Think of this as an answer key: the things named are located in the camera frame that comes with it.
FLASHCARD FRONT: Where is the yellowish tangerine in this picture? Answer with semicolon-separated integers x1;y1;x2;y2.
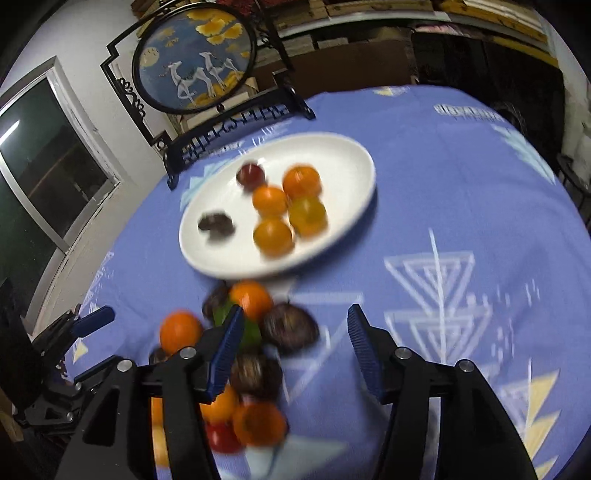
288;196;328;237

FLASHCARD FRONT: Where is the dark red plum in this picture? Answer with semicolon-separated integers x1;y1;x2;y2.
236;161;266;190

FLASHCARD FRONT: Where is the green fruit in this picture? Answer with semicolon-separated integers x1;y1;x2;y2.
210;302;264;347

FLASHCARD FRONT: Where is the red fruit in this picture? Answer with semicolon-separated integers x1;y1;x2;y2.
205;421;245;454

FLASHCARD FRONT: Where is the blue patterned tablecloth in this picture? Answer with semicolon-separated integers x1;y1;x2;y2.
62;85;583;480

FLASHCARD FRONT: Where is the orange tangerine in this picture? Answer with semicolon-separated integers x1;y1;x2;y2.
199;385;241;425
252;185;289;217
253;218;295;257
160;311;205;354
282;165;321;200
229;281;274;323
232;401;288;448
150;396;171;467

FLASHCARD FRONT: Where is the white oval plate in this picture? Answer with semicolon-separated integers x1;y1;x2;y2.
179;131;376;280

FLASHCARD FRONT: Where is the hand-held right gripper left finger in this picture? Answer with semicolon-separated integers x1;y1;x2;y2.
55;305;245;480

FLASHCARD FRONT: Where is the dark wrinkled passion fruit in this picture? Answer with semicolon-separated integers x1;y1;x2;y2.
202;284;232;319
198;211;236;241
262;302;320;354
229;353;284;400

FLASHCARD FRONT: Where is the storage shelf with boxes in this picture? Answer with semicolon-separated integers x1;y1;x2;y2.
129;0;566;112

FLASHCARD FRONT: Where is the round deer painting screen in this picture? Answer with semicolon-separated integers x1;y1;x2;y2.
100;0;317;191

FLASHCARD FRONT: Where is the white framed window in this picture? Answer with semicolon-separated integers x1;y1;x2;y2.
0;58;123;319

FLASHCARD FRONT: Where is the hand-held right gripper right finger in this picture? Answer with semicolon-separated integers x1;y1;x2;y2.
347;304;539;480

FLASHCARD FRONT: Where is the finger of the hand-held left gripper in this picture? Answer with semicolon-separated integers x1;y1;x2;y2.
60;355;122;393
55;305;116;342

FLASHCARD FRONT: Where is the dark chair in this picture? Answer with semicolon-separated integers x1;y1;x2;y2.
556;152;591;222

